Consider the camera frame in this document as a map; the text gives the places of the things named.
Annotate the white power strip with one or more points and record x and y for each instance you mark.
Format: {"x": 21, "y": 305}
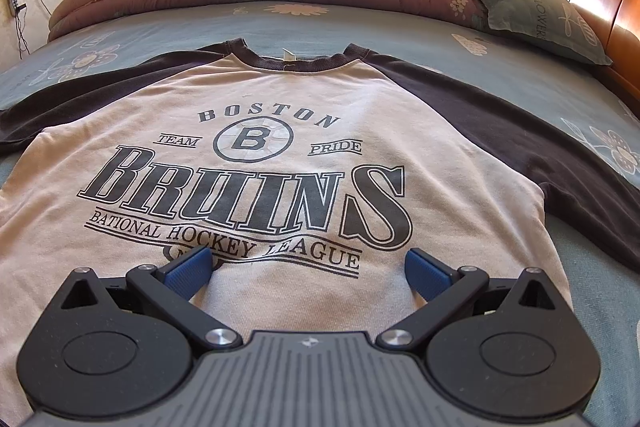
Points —
{"x": 13, "y": 1}

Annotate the beige sweatshirt with dark sleeves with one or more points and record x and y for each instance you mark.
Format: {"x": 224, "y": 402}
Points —
{"x": 150, "y": 117}

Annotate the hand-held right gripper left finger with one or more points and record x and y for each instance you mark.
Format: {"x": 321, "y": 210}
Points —
{"x": 190, "y": 273}

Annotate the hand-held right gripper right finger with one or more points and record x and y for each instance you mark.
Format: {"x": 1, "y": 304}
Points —
{"x": 426, "y": 275}

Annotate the green flower print pillow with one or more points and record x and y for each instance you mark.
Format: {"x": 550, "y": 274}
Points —
{"x": 540, "y": 17}

